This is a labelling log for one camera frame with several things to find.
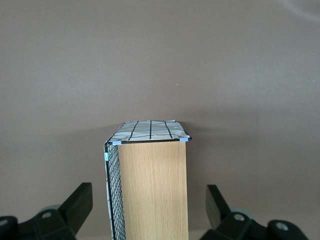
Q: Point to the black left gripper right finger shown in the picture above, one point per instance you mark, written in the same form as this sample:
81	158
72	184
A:
225	222

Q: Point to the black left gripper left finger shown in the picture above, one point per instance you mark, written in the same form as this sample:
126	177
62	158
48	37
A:
67	217

